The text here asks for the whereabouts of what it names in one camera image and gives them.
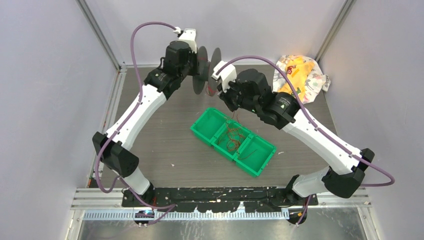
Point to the green plastic bin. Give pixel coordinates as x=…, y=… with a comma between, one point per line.
x=207, y=126
x=254, y=154
x=229, y=139

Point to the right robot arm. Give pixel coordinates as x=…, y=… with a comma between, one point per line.
x=251, y=91

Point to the green plastic bin right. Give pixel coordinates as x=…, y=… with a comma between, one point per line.
x=254, y=154

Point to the green plastic bin left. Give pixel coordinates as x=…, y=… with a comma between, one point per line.
x=207, y=126

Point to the crumpled yellow patterned cloth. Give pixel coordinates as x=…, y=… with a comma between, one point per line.
x=305, y=75

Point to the green plastic bin middle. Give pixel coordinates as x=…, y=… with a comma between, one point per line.
x=229, y=139

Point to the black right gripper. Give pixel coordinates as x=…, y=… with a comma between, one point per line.
x=224, y=96

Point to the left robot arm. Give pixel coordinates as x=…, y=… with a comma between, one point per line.
x=113, y=147

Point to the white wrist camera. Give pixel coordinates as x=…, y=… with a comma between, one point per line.
x=227, y=75
x=188, y=35

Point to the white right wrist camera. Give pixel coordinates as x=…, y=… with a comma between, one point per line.
x=227, y=75

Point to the black cable spool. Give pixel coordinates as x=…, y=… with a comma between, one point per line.
x=202, y=79

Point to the slotted aluminium cable duct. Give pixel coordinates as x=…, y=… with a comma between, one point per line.
x=150, y=215

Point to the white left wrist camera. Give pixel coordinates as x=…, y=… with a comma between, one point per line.
x=188, y=35

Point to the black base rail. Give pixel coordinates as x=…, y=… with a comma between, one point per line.
x=259, y=199

